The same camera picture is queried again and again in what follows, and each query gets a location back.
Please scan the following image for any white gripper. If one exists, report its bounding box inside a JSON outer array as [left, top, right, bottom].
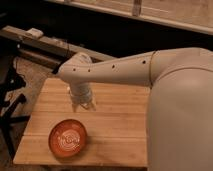
[[68, 80, 92, 108]]

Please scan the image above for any clear plastic bottle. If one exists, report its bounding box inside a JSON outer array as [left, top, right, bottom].
[[71, 96, 96, 112]]

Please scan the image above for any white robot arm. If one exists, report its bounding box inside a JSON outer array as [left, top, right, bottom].
[[58, 48, 213, 171]]

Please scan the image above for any orange ceramic bowl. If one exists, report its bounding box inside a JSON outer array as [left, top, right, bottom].
[[48, 119, 87, 158]]

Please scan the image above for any small white box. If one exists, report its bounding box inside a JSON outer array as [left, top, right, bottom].
[[26, 28, 43, 38]]

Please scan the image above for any black tripod stand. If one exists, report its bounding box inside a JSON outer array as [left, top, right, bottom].
[[0, 43, 31, 161]]

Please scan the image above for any long wooden beam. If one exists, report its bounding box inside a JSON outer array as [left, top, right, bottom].
[[0, 25, 113, 61]]

